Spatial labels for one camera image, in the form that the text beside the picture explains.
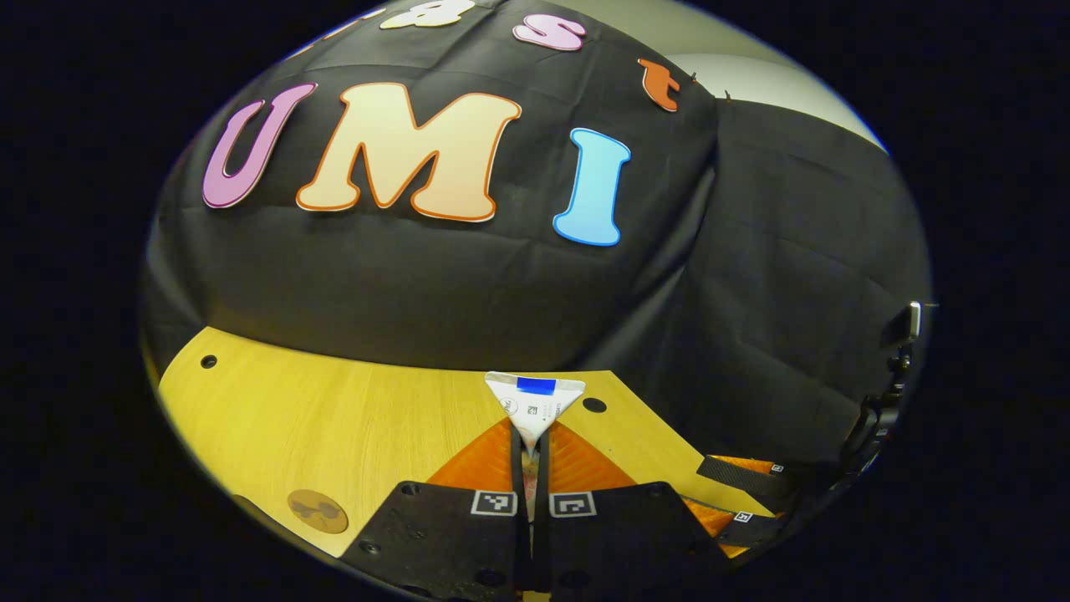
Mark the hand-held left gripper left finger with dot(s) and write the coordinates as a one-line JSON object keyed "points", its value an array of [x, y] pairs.
{"points": [[443, 543]]}

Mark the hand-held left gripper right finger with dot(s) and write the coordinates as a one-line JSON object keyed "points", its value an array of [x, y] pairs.
{"points": [[627, 543]]}

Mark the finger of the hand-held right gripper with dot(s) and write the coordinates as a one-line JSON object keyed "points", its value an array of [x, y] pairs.
{"points": [[744, 475], [756, 528]]}

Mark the round wooden coaster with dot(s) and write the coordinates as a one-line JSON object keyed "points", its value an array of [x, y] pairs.
{"points": [[318, 511]]}

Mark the white toothpaste tube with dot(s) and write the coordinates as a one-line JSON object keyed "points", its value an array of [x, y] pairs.
{"points": [[535, 405]]}

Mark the black backdrop cloth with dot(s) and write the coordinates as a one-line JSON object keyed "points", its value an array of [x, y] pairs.
{"points": [[418, 284]]}

